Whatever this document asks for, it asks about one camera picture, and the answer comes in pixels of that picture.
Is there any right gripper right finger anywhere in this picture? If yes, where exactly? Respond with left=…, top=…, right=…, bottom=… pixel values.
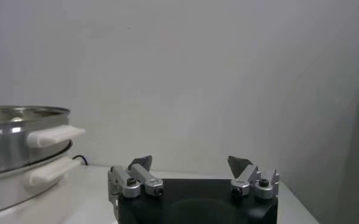
left=227, top=155, right=280, bottom=200

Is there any black cooker power cord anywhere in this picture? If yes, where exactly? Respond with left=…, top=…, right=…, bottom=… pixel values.
left=72, top=154, right=89, bottom=167

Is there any cream electric cooker base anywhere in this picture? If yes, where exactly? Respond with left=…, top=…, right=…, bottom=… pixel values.
left=0, top=149, right=82, bottom=217

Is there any perforated steel steamer basket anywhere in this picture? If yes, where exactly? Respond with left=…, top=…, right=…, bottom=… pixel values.
left=0, top=105, right=86, bottom=178

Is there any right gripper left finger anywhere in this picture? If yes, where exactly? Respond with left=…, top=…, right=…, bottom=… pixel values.
left=107, top=155, right=165, bottom=211

